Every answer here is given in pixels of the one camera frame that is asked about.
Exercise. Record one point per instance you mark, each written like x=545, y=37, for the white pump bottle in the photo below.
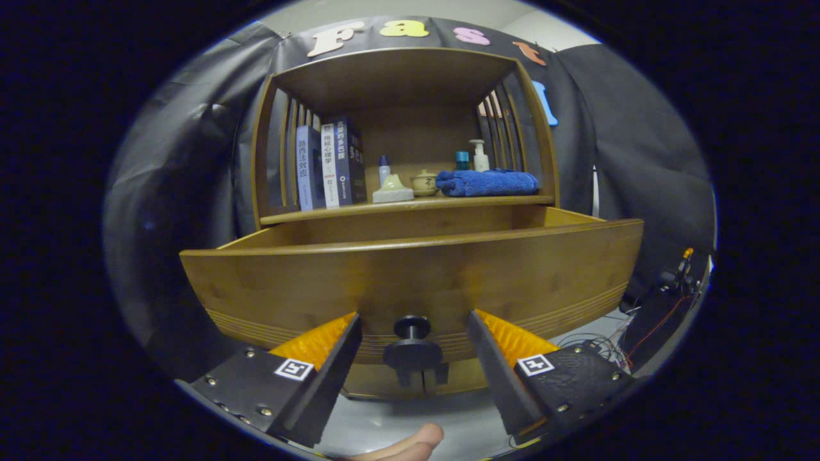
x=480, y=160

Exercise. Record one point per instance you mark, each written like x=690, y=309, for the wooden cabinet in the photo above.
x=397, y=77

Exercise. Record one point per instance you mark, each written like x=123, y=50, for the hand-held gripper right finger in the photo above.
x=496, y=374

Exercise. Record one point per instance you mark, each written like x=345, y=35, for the folded blue towel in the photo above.
x=487, y=184

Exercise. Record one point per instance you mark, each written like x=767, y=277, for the dark blue book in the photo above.
x=343, y=160

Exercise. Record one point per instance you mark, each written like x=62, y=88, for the light blue book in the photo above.
x=303, y=169

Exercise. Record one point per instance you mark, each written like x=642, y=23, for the black equipment with orange tip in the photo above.
x=660, y=320

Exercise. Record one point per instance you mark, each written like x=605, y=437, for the teal bottle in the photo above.
x=462, y=161

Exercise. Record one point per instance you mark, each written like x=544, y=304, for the beige lidded tea cup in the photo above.
x=424, y=184

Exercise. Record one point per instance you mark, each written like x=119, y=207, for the wooden drawer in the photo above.
x=410, y=282

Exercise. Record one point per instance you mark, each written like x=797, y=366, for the black drawer knob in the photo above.
x=413, y=352

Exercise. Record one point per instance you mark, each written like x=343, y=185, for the white bottle with blue cap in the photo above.
x=384, y=171

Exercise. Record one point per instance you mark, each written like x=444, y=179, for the black backdrop cloth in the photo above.
x=179, y=179

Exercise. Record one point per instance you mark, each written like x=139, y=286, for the white book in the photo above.
x=328, y=166

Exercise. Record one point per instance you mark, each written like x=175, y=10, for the wooden countertop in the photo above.
x=448, y=202

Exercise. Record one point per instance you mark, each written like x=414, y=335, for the cream sponge brush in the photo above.
x=393, y=192

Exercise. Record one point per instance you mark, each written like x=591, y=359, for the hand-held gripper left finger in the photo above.
x=327, y=384

